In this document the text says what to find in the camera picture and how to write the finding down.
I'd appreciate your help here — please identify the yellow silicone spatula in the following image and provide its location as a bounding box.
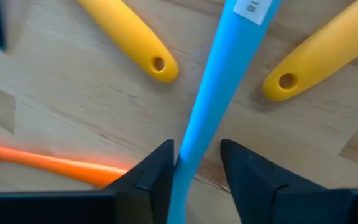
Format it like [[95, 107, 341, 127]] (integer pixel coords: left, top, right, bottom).
[[262, 0, 358, 103], [77, 0, 180, 84]]

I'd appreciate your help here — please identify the blue silicone spoon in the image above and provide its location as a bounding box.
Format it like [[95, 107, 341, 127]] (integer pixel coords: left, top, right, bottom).
[[165, 0, 283, 224]]

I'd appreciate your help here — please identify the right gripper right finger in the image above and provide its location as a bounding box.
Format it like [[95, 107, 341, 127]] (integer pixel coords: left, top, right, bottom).
[[220, 138, 358, 224]]

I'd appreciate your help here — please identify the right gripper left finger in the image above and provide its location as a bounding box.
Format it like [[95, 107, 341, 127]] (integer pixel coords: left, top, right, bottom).
[[0, 139, 175, 224]]

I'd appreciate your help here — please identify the orange silicone spatula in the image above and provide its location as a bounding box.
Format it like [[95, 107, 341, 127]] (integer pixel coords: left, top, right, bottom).
[[0, 131, 131, 189]]

